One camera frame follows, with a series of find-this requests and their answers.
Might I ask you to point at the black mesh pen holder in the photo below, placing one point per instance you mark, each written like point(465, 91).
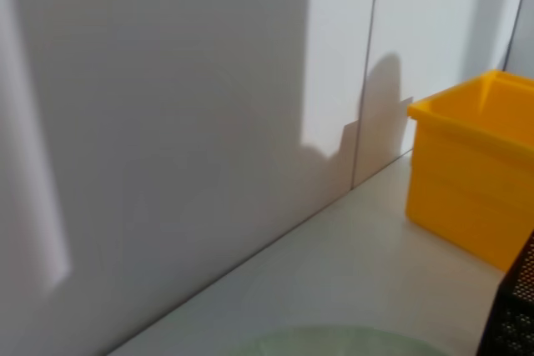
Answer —
point(515, 314)

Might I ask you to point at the yellow plastic storage bin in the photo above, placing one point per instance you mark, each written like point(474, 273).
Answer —
point(463, 189)

